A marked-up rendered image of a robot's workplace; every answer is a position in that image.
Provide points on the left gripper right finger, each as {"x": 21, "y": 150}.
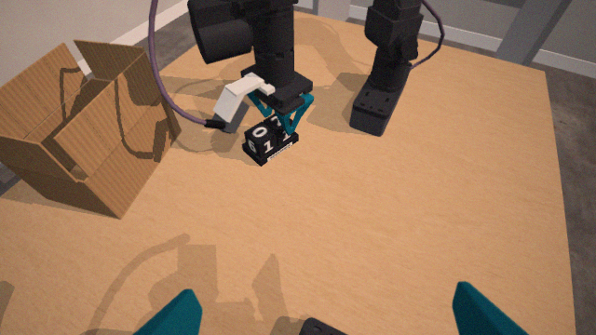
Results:
{"x": 476, "y": 315}

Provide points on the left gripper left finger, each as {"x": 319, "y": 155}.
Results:
{"x": 181, "y": 316}

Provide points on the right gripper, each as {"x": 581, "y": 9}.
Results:
{"x": 280, "y": 88}

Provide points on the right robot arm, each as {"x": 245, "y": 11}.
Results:
{"x": 224, "y": 29}

